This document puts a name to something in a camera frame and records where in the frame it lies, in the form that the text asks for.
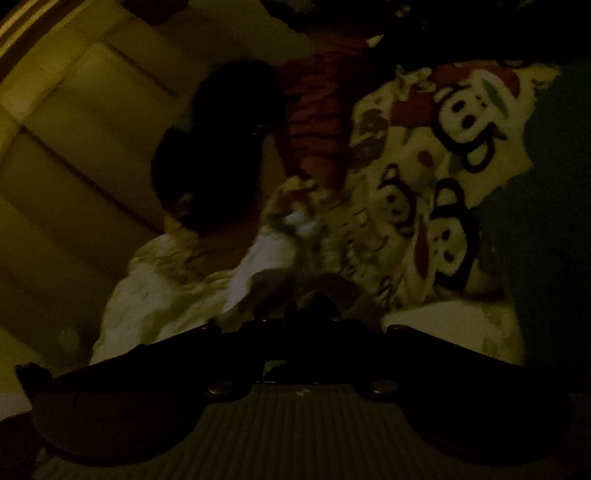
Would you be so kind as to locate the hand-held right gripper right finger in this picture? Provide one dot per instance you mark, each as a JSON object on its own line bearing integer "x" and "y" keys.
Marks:
{"x": 341, "y": 341}

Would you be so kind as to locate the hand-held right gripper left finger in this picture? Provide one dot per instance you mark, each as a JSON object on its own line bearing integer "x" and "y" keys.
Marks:
{"x": 258, "y": 337}

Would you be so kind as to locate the grey dotted small garment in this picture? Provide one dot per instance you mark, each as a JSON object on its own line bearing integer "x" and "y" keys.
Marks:
{"x": 277, "y": 288}

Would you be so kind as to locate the white small garment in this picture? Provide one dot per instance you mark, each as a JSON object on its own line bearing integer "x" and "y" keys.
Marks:
{"x": 265, "y": 258}

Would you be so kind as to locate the pale crumpled bed duvet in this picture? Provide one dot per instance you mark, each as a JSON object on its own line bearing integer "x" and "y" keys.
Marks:
{"x": 157, "y": 300}

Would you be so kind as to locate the monkey printed blanket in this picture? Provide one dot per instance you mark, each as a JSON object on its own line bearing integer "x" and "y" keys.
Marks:
{"x": 429, "y": 184}

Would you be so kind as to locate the black cloth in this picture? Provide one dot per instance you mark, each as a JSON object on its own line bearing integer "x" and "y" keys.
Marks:
{"x": 207, "y": 157}

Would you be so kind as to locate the red cloth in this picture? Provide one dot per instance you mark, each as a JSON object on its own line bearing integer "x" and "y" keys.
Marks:
{"x": 318, "y": 110}

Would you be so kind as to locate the dark green cloth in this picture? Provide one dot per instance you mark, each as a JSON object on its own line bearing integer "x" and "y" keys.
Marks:
{"x": 549, "y": 221}

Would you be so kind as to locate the wooden panelled headboard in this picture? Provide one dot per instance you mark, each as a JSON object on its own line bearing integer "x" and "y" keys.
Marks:
{"x": 69, "y": 138}

